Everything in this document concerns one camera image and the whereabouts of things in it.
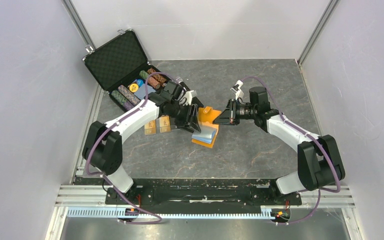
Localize blue card deck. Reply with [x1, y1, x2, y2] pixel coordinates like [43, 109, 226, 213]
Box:
[134, 84, 156, 100]

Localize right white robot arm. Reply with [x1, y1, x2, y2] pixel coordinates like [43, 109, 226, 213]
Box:
[213, 84, 346, 204]

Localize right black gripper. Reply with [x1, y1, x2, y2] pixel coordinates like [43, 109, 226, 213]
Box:
[213, 99, 257, 126]

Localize green red chip stack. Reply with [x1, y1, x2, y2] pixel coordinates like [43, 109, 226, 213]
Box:
[139, 70, 161, 90]

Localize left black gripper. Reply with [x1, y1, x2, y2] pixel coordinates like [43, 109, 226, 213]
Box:
[168, 101, 202, 134]

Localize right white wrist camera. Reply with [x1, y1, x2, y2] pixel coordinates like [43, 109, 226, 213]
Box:
[230, 80, 244, 100]

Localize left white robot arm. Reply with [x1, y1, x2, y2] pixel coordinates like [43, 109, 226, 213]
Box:
[82, 90, 201, 204]

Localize left gold card in case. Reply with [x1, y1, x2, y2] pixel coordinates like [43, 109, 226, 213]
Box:
[144, 120, 157, 136]

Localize black glitter cylinder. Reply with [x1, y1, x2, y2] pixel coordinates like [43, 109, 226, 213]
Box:
[186, 89, 204, 108]

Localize grey slotted cable duct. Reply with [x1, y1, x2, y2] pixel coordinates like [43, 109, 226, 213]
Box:
[66, 206, 292, 220]

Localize orange leather card holder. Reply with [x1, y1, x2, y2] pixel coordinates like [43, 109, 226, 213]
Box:
[191, 106, 222, 149]

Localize gold card in case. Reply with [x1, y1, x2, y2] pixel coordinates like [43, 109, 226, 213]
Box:
[158, 115, 171, 133]
[144, 120, 157, 136]

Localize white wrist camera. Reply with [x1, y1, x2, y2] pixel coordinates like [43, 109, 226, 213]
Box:
[179, 90, 197, 106]
[230, 80, 244, 100]

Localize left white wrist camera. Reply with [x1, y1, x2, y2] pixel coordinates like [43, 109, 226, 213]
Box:
[179, 90, 197, 106]

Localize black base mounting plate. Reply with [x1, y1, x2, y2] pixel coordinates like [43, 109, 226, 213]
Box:
[125, 178, 302, 215]

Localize green purple chip stack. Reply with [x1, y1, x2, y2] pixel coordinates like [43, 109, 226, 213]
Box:
[110, 90, 134, 111]

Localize purple patterned chip stack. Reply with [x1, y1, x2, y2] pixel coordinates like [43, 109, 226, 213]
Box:
[117, 85, 141, 106]

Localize yellow poker chip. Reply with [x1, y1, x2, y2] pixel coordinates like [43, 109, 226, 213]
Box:
[129, 83, 139, 93]

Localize black poker chip case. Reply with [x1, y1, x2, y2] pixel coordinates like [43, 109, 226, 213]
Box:
[83, 30, 186, 112]

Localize brown patterned chip stack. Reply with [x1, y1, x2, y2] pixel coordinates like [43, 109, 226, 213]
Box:
[146, 68, 167, 84]

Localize middle gold card in case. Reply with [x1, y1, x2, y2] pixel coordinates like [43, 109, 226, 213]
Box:
[158, 115, 171, 133]

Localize black card in case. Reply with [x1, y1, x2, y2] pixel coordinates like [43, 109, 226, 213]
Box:
[169, 123, 181, 131]

